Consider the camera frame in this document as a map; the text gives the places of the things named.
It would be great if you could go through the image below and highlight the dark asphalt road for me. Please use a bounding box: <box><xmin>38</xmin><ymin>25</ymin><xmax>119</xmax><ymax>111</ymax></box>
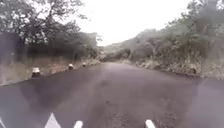
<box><xmin>0</xmin><ymin>61</ymin><xmax>224</xmax><ymax>128</ymax></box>

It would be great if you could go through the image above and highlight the distant green hill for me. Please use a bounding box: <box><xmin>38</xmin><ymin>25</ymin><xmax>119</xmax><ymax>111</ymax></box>
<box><xmin>99</xmin><ymin>28</ymin><xmax>161</xmax><ymax>64</ymax></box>

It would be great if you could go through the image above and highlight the robot's own part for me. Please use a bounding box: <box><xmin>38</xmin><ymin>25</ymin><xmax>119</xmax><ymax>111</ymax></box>
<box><xmin>144</xmin><ymin>119</ymin><xmax>156</xmax><ymax>128</ymax></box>
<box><xmin>73</xmin><ymin>120</ymin><xmax>84</xmax><ymax>128</ymax></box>

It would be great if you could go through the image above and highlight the row of roadside marker posts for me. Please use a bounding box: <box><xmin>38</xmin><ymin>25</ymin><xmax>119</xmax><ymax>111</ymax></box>
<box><xmin>30</xmin><ymin>61</ymin><xmax>88</xmax><ymax>80</ymax></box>

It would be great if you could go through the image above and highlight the bushy overgrown bank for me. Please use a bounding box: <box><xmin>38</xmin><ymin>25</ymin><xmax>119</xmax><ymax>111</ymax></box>
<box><xmin>133</xmin><ymin>0</ymin><xmax>224</xmax><ymax>81</ymax></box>

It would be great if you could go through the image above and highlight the row of trees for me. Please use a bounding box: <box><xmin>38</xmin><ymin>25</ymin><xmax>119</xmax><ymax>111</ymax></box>
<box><xmin>0</xmin><ymin>0</ymin><xmax>102</xmax><ymax>66</ymax></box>

